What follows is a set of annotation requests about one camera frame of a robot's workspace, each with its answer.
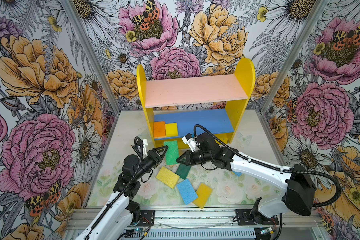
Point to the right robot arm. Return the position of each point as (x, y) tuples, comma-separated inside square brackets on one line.
[(296, 189)]

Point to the light green sponge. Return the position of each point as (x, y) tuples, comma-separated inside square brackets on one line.
[(172, 153)]

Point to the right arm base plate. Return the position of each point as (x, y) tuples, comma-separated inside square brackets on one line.
[(244, 217)]

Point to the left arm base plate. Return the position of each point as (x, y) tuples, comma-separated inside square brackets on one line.
[(143, 218)]

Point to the orange sponge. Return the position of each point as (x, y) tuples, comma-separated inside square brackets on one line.
[(159, 130)]

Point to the blue porous sponge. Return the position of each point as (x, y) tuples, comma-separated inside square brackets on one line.
[(187, 191)]

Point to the dark green sponge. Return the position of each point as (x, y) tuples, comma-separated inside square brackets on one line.
[(183, 171)]

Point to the aluminium front rail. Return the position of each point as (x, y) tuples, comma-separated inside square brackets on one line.
[(192, 217)]

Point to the golden yellow sponge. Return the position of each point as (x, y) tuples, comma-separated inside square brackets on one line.
[(203, 193)]

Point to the bright yellow sponge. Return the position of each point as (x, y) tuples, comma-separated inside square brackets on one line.
[(171, 130)]

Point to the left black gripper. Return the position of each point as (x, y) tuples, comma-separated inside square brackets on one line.
[(157, 157)]

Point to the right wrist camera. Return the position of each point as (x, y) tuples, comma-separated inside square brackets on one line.
[(190, 141)]

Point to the yellow porous sponge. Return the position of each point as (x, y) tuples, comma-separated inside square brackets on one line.
[(167, 177)]

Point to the light blue sponge right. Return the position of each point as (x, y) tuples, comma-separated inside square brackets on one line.
[(238, 174)]

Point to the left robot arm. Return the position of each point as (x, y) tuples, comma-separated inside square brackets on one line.
[(121, 211)]

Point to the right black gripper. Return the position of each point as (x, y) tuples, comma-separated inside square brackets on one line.
[(187, 155)]

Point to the yellow wooden shelf unit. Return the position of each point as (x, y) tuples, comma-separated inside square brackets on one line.
[(235, 89)]

